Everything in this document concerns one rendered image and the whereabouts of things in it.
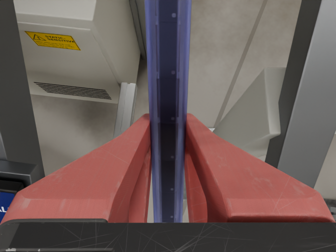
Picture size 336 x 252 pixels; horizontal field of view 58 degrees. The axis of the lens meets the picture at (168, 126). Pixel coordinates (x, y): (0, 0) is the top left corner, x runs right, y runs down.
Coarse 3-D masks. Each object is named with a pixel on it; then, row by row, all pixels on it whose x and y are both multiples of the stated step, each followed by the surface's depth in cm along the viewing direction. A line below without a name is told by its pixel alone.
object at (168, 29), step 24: (144, 0) 9; (168, 0) 9; (168, 24) 9; (168, 48) 10; (168, 72) 10; (168, 96) 11; (168, 120) 11; (168, 144) 12; (168, 168) 13; (168, 192) 13; (168, 216) 14
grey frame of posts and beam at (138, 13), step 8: (136, 0) 79; (136, 8) 81; (144, 8) 81; (136, 16) 85; (144, 16) 85; (136, 24) 89; (144, 24) 89; (136, 32) 94; (144, 32) 94; (144, 40) 101; (144, 48) 107; (144, 56) 112
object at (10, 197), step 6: (0, 192) 27; (6, 192) 27; (0, 198) 27; (6, 198) 27; (12, 198) 27; (0, 204) 28; (6, 204) 27; (0, 210) 28; (6, 210) 28; (0, 216) 28
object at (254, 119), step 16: (256, 80) 29; (272, 80) 26; (256, 96) 29; (272, 96) 26; (240, 112) 35; (256, 112) 29; (272, 112) 26; (224, 128) 45; (240, 128) 35; (256, 128) 29; (272, 128) 25; (240, 144) 35; (256, 144) 32
